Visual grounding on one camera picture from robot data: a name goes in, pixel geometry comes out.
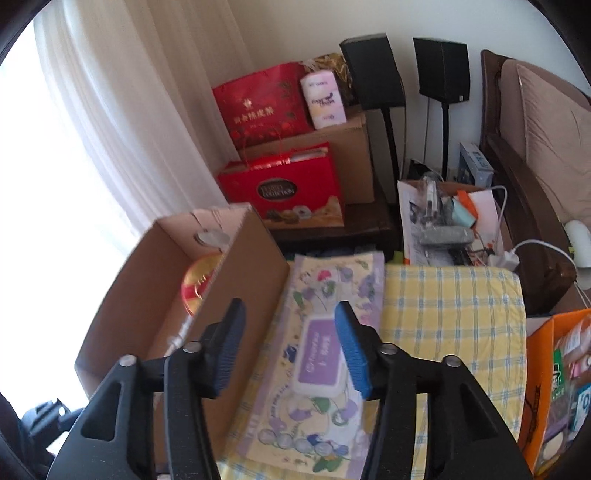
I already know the pink tissue pack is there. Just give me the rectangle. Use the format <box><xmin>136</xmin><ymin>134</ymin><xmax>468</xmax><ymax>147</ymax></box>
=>
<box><xmin>301</xmin><ymin>70</ymin><xmax>346</xmax><ymax>130</ymax></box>

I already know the red tea gift bag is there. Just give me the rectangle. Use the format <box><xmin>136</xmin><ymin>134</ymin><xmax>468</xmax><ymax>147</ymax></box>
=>
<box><xmin>213</xmin><ymin>62</ymin><xmax>314</xmax><ymax>149</ymax></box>

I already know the white fluffy duster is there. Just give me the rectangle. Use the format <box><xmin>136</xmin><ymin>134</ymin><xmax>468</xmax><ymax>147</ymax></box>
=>
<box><xmin>165</xmin><ymin>315</ymin><xmax>193</xmax><ymax>356</ymax></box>

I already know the left black speaker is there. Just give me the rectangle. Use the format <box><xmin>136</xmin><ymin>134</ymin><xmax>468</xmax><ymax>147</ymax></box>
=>
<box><xmin>339</xmin><ymin>33</ymin><xmax>406</xmax><ymax>110</ymax></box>

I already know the black speaker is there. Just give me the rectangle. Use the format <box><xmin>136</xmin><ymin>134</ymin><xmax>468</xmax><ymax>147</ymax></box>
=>
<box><xmin>339</xmin><ymin>33</ymin><xmax>406</xmax><ymax>110</ymax></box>
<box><xmin>413</xmin><ymin>38</ymin><xmax>471</xmax><ymax>104</ymax></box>

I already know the red cookie gift box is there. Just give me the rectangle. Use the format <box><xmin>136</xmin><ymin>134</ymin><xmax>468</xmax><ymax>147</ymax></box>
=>
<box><xmin>217</xmin><ymin>142</ymin><xmax>345</xmax><ymax>229</ymax></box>

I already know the cluttered open box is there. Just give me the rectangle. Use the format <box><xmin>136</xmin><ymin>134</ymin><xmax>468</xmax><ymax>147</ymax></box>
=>
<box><xmin>398</xmin><ymin>177</ymin><xmax>507</xmax><ymax>266</ymax></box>

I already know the red round tin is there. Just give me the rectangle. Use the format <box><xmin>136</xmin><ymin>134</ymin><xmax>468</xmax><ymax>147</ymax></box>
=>
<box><xmin>180</xmin><ymin>253</ymin><xmax>222</xmax><ymax>315</ymax></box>

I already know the brown sofa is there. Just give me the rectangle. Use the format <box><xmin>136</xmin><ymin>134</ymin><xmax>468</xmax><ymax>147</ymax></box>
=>
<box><xmin>480</xmin><ymin>50</ymin><xmax>590</xmax><ymax>315</ymax></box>

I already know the wet wipes pack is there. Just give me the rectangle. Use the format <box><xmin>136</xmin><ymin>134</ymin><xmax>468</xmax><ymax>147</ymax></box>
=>
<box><xmin>221</xmin><ymin>251</ymin><xmax>385</xmax><ymax>479</ymax></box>

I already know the orange cardboard box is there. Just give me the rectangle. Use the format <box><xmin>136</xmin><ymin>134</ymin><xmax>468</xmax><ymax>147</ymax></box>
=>
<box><xmin>518</xmin><ymin>309</ymin><xmax>590</xmax><ymax>473</ymax></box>

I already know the green Darlie toothpaste box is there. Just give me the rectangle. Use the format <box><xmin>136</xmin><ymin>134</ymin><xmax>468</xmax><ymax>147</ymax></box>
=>
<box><xmin>551</xmin><ymin>348</ymin><xmax>571</xmax><ymax>412</ymax></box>

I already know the white charger with cable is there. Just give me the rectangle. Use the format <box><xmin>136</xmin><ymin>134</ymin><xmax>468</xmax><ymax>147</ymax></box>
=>
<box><xmin>487</xmin><ymin>185</ymin><xmax>578</xmax><ymax>284</ymax></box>

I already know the brown cardboard box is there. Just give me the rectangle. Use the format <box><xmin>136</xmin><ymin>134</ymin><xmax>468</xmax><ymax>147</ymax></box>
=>
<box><xmin>242</xmin><ymin>109</ymin><xmax>375</xmax><ymax>204</ymax></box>

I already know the large open cardboard box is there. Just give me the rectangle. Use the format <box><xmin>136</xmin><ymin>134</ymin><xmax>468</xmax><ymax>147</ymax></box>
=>
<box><xmin>74</xmin><ymin>203</ymin><xmax>292</xmax><ymax>467</ymax></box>

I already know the right black speaker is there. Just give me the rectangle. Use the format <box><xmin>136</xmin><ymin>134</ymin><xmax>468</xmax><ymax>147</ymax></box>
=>
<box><xmin>413</xmin><ymin>38</ymin><xmax>471</xmax><ymax>104</ymax></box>

